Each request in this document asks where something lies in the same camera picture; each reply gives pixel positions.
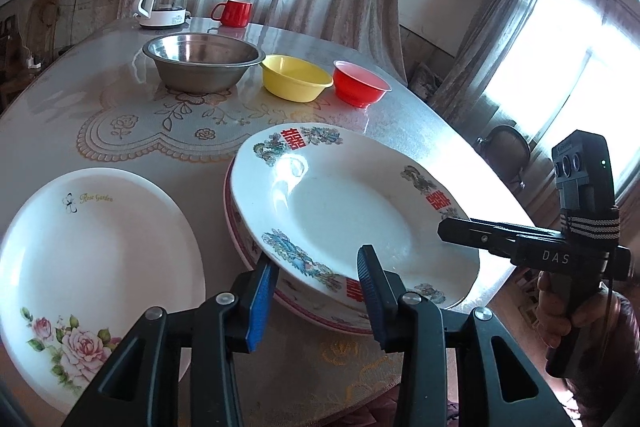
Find white rose garden plate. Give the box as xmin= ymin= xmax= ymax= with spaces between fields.
xmin=1 ymin=168 xmax=206 ymax=413

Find white plate red characters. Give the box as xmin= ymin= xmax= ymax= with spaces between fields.
xmin=229 ymin=124 xmax=480 ymax=309

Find red plastic bowl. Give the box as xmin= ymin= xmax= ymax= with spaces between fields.
xmin=333 ymin=61 xmax=392 ymax=108

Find stainless steel bowl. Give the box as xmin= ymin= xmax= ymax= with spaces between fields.
xmin=142 ymin=32 xmax=266 ymax=94

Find yellow plastic bowl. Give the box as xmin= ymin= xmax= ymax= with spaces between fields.
xmin=260 ymin=54 xmax=333 ymax=103

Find right hand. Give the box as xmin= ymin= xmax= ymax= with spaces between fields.
xmin=536 ymin=271 xmax=639 ymax=348

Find dark round back chair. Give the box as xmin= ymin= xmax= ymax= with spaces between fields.
xmin=474 ymin=124 xmax=530 ymax=194

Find white plate purple floral rim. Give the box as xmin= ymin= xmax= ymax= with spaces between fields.
xmin=222 ymin=162 xmax=372 ymax=336

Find side window curtain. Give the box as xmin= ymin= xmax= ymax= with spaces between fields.
xmin=430 ymin=0 xmax=538 ymax=131

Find wooden chair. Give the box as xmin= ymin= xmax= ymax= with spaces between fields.
xmin=1 ymin=0 xmax=61 ymax=110

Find red mug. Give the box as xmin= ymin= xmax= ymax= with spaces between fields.
xmin=210 ymin=0 xmax=253 ymax=28

